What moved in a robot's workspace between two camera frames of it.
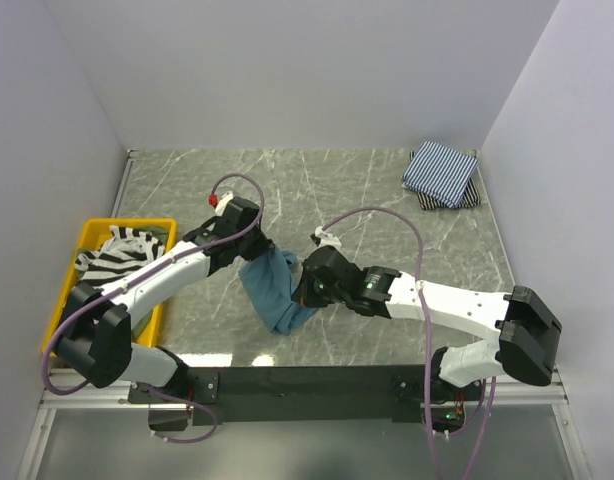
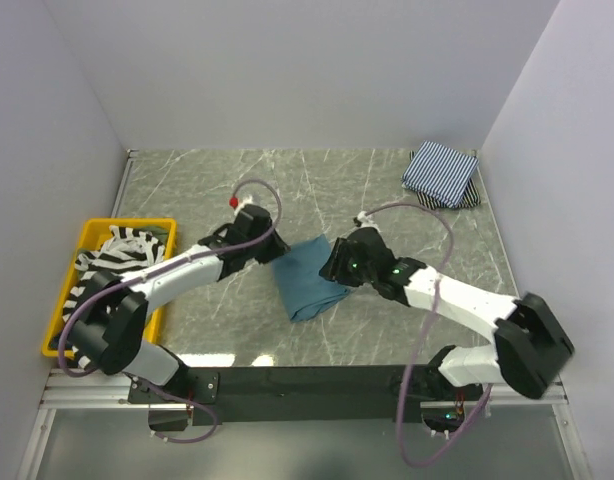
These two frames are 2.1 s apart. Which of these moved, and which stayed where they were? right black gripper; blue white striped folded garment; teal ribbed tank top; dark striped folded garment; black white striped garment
Moved: right black gripper; teal ribbed tank top
Stayed: blue white striped folded garment; dark striped folded garment; black white striped garment
